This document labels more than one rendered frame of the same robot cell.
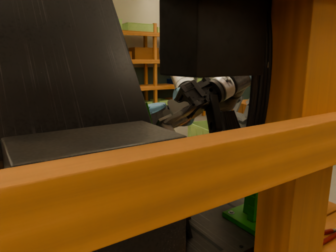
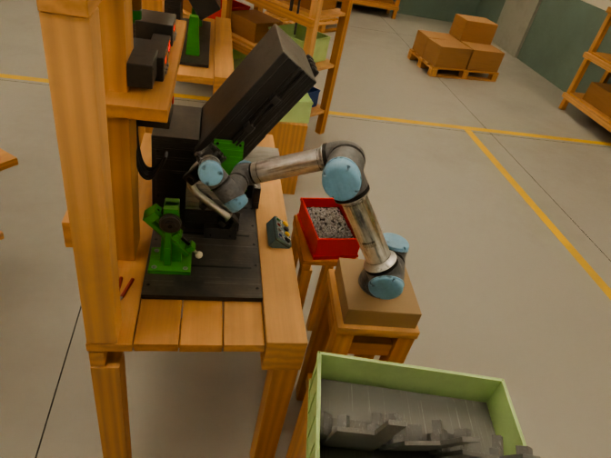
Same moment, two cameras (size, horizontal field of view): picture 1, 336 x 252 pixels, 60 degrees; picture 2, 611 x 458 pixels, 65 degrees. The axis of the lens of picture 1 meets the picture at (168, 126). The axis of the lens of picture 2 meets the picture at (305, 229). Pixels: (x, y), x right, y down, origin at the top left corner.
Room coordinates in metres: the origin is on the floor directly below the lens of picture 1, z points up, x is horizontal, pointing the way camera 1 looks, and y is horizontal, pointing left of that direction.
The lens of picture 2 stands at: (1.65, -1.36, 2.15)
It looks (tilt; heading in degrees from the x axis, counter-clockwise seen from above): 37 degrees down; 108
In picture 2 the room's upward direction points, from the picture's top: 13 degrees clockwise
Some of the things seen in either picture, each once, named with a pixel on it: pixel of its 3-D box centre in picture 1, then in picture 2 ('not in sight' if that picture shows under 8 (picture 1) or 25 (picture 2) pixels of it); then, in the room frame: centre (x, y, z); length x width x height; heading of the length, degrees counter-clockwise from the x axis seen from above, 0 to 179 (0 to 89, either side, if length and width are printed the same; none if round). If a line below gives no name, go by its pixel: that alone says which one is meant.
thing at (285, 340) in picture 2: not in sight; (268, 223); (0.94, 0.27, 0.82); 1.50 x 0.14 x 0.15; 123
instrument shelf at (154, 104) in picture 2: not in sight; (142, 56); (0.49, -0.02, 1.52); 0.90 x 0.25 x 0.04; 123
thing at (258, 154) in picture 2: not in sight; (235, 155); (0.75, 0.24, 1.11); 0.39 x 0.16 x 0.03; 33
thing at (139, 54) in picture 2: not in sight; (143, 66); (0.68, -0.24, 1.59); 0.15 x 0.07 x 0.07; 123
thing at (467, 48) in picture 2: not in sight; (459, 45); (0.83, 6.72, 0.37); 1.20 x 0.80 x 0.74; 42
